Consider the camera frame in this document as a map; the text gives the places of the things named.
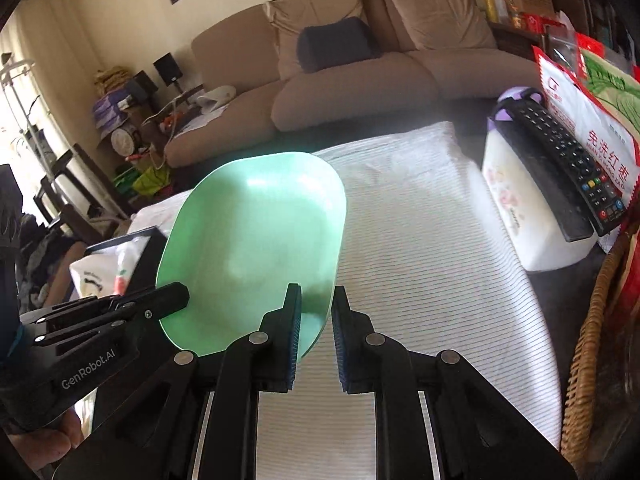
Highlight brown sofa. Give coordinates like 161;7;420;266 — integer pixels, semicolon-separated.
165;0;556;168

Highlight dark wooden cabinet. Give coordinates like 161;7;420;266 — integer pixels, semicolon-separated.
540;0;631;56

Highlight stack of purple packs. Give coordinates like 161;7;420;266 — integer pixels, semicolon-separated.
92;91;133;128

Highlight red and white snack bag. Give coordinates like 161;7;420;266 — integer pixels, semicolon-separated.
531;46;640;256

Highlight dark wooden desktop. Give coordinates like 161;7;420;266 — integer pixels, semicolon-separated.
90;237;616;461

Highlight white coat stand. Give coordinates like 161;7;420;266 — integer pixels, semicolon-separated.
0;52;56;221

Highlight striped tablecloth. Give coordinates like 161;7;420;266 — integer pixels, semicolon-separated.
125;121;561;480

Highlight green snack bag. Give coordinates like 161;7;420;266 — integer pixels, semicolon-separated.
580;50;640;131

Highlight white tissue pack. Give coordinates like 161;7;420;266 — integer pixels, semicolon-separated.
481;87;606;273

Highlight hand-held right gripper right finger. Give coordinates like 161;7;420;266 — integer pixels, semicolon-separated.
332;285;546;480

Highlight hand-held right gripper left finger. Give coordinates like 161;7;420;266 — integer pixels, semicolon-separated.
90;283;303;480

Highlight green plastic bowl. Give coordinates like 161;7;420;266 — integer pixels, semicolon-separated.
156;151;348;363

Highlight wicker basket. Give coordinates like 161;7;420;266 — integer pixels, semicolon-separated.
560;220;640;476

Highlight white printed pouch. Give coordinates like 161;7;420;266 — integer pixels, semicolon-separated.
69;240;151;301

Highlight coiled rope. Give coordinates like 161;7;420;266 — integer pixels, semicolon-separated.
95;66;128;92

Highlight black remote control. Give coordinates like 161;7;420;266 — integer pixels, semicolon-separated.
507;99;628;237
492;105;596;243

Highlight person's left hand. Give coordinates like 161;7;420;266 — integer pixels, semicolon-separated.
10;410;83;466

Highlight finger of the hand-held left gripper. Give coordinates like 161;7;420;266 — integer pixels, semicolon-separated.
19;296;126;331
35;282;190;348

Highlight navy lumbar pillow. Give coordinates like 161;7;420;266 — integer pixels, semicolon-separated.
296;16;383;73

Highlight red snack packets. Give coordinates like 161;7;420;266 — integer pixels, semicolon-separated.
530;15;616;76

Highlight pile of clothes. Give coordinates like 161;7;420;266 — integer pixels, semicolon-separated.
20;215;86;306

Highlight tan cushion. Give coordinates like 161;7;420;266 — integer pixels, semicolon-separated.
377;0;498;52
263;0;381;81

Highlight dark wooden chair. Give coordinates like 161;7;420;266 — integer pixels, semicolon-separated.
35;144;131;241

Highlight black speaker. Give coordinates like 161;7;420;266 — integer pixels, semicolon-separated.
153;53;183;83
125;71;158;106

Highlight round dial scale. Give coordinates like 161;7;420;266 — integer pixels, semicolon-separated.
111;127;140;157

